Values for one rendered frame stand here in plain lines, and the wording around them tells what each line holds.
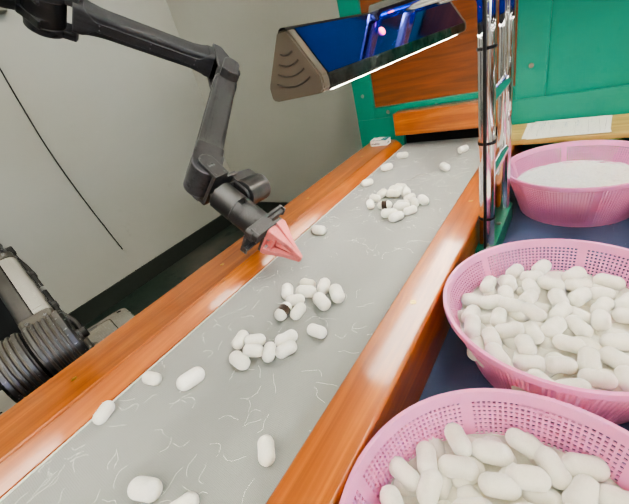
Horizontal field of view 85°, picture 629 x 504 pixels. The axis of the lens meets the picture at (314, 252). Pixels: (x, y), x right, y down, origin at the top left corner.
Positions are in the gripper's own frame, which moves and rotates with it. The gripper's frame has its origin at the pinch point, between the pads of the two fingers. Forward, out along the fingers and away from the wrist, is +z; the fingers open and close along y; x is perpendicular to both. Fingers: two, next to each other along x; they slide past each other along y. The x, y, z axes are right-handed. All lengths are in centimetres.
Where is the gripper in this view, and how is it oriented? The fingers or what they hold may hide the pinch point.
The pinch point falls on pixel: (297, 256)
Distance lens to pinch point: 63.9
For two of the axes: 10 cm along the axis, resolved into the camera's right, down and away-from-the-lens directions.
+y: 5.4, -5.3, 6.5
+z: 7.8, 6.1, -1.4
